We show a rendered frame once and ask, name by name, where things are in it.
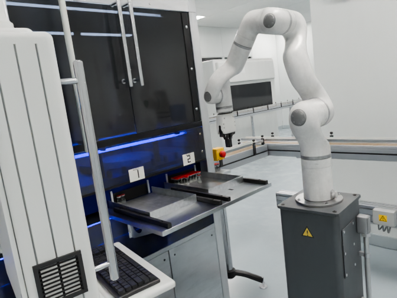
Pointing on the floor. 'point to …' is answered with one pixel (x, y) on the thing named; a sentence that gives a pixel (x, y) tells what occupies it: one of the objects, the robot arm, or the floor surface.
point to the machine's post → (207, 165)
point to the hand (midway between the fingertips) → (228, 143)
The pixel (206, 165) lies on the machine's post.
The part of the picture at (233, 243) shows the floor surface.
